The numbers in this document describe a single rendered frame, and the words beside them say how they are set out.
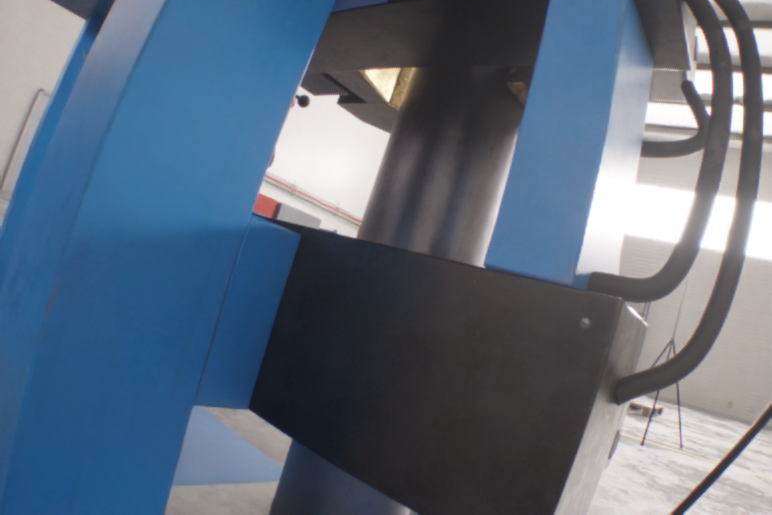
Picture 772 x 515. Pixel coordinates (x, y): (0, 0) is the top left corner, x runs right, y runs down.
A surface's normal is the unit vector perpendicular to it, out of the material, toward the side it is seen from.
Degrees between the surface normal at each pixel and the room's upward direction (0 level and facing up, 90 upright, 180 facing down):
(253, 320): 90
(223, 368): 90
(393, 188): 90
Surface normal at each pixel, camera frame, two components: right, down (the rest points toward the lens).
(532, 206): -0.58, -0.29
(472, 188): 0.28, -0.04
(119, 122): 0.76, 0.15
